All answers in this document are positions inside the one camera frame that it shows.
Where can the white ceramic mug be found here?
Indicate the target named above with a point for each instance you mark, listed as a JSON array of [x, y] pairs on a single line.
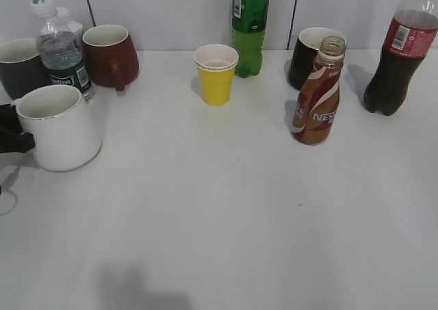
[[64, 130]]

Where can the dark grey mug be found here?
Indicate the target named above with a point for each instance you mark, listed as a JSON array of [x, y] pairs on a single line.
[[22, 70]]

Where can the green soda bottle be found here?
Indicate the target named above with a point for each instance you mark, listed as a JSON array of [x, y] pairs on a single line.
[[249, 18]]

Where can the clear water bottle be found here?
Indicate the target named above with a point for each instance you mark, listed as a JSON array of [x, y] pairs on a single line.
[[58, 50]]

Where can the small white carton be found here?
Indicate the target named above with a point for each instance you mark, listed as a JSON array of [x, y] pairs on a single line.
[[74, 26]]

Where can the yellow paper cup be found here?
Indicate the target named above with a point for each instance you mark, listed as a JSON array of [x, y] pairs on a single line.
[[216, 68]]

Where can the black ceramic mug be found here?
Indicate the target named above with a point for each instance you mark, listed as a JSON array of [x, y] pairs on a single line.
[[306, 48]]

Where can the brown Nescafe coffee bottle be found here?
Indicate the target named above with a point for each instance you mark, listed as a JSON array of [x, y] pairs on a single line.
[[318, 99]]

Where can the dark red mug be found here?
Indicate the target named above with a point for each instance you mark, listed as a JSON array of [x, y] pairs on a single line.
[[111, 56]]

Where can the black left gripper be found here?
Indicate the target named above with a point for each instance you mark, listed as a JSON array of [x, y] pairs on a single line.
[[13, 139]]

